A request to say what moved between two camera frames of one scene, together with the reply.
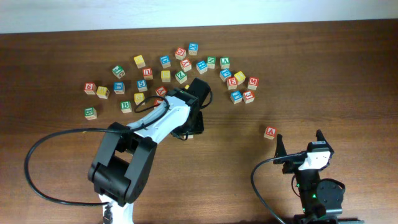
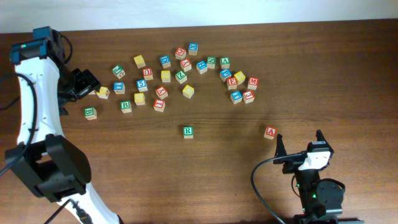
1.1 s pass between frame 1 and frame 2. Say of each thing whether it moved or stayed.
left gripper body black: moved
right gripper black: stayed
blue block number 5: stayed
